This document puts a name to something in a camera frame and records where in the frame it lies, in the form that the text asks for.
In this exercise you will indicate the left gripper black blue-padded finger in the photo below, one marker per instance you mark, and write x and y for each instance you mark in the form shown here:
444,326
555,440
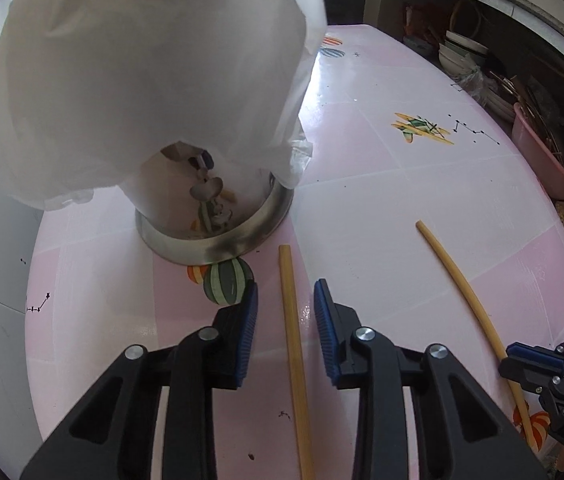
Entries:
460,432
145,396
531,367

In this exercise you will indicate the stacked white bowls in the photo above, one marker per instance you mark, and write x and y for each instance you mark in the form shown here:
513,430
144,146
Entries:
459,54

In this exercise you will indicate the steel utensil holder cup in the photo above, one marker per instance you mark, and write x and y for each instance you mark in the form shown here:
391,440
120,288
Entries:
193,208

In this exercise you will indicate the pink plastic basin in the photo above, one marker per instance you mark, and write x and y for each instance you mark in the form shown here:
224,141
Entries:
548,170

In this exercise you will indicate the white plastic bag liner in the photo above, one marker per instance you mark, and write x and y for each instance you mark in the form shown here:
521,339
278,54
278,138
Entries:
92,89

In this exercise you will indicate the bamboo chopstick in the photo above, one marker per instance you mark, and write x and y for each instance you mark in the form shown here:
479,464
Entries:
479,312
296,369

